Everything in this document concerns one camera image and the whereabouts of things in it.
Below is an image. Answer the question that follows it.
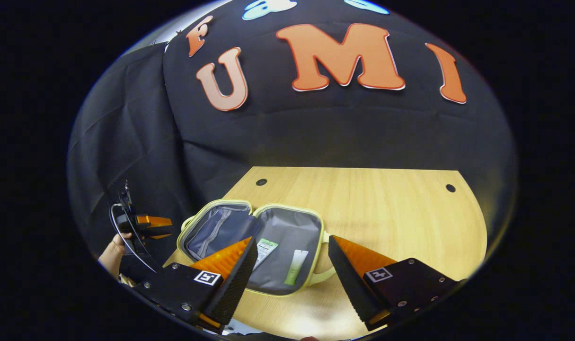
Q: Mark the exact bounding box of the white tube with green label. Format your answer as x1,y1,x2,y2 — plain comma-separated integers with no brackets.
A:
253,238,279,270

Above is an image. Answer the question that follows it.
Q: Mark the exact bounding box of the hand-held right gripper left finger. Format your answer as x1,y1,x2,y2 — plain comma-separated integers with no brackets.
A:
133,236,259,334

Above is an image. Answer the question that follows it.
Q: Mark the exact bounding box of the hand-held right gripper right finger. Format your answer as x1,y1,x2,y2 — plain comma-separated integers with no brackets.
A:
328,235,465,332

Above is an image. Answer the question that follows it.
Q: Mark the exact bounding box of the white and green tube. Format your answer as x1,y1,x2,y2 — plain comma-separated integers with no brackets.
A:
283,250,310,286

